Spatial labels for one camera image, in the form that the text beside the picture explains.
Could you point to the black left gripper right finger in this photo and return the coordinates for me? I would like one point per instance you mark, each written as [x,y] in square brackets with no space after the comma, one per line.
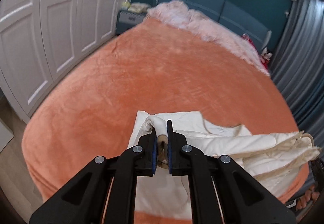
[221,191]

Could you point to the pink lace bedspread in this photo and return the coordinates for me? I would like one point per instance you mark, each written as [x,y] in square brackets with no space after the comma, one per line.
[177,14]

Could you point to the red white plush toy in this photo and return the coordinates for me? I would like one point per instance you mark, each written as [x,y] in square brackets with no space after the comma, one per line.
[266,55]

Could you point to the white quilted duvet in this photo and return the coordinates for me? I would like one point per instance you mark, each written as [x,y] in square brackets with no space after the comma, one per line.
[274,160]

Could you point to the cream items on nightstand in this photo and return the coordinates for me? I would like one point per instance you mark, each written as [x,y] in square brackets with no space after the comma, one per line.
[135,7]

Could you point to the white panelled wardrobe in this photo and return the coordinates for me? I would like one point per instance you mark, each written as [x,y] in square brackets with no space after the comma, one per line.
[42,40]

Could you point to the dark blue nightstand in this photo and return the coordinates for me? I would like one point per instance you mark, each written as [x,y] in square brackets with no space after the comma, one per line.
[127,20]

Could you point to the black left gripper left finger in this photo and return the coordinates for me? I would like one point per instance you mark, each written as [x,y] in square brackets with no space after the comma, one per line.
[104,190]

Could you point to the orange plush bed blanket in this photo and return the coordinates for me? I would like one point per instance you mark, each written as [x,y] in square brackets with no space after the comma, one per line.
[156,68]

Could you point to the blue upholstered headboard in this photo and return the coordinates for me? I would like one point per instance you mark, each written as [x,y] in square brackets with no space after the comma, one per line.
[233,18]

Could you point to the grey blue curtain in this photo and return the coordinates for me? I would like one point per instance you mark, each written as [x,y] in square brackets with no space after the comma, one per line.
[297,66]

